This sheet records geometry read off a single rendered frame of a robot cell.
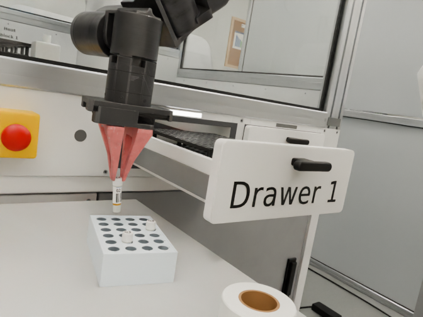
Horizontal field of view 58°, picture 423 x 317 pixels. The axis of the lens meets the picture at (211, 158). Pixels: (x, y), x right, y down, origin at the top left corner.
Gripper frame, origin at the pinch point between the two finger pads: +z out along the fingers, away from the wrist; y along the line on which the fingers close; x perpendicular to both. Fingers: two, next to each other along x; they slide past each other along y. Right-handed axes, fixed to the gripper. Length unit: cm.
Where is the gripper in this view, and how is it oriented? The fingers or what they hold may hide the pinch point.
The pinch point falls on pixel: (118, 173)
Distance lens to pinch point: 50.5
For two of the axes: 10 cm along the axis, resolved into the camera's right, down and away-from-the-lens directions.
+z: -1.7, 9.7, 1.6
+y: -8.9, -0.8, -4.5
